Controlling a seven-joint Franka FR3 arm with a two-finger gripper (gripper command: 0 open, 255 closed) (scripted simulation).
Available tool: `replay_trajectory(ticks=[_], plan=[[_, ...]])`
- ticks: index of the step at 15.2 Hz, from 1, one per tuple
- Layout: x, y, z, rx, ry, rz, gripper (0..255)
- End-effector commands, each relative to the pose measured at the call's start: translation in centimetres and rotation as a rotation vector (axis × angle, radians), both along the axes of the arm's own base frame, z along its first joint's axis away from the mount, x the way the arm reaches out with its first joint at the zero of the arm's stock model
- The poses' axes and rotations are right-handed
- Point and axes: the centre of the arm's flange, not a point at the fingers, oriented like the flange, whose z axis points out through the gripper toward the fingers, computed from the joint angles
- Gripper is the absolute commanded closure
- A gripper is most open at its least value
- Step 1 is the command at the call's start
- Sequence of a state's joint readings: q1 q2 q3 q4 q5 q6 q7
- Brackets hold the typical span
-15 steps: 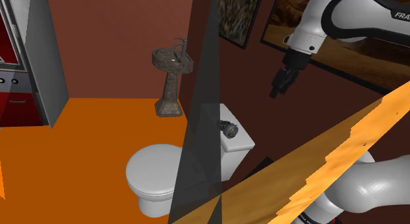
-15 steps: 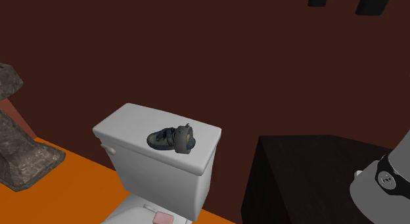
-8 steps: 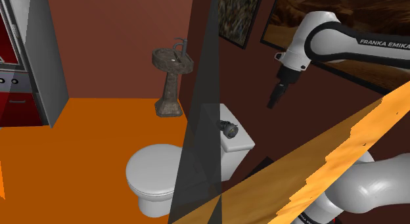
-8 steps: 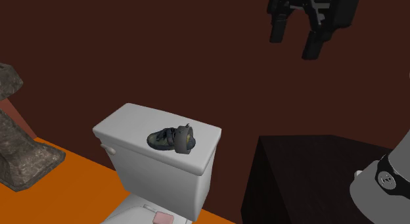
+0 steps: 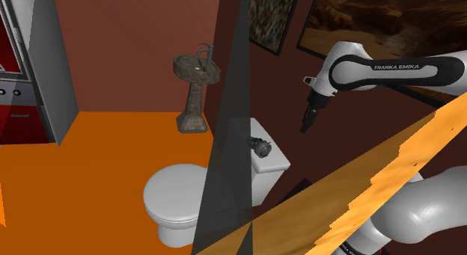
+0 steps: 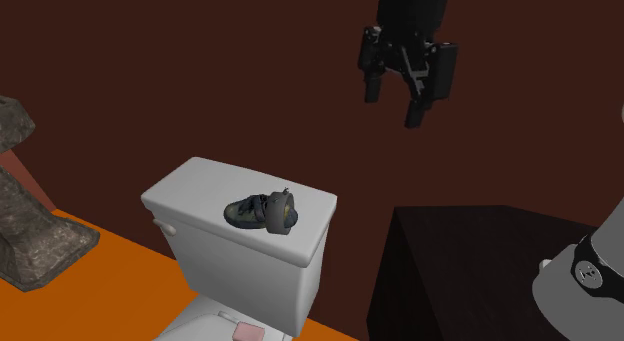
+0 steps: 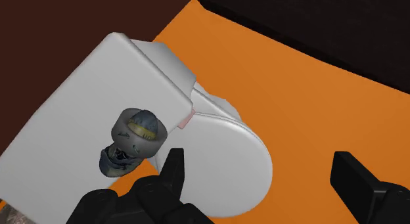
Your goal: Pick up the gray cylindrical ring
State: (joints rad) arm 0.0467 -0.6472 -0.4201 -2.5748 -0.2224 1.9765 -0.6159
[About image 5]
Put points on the framed desert landscape wall picture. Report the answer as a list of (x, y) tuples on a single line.
[(383, 21)]

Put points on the dark round flashlight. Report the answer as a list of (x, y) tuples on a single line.
[(261, 146)]

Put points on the brown stone pedestal sink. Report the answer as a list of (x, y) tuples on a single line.
[(195, 86)]

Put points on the dark framed mottled wall picture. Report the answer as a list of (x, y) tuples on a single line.
[(268, 17)]

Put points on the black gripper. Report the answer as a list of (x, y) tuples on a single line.
[(312, 110)]

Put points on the white toilet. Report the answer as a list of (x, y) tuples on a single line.
[(175, 199)]

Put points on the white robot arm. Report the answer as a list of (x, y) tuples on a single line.
[(386, 70)]

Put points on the grey and red cabinet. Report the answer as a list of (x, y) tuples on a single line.
[(40, 64)]

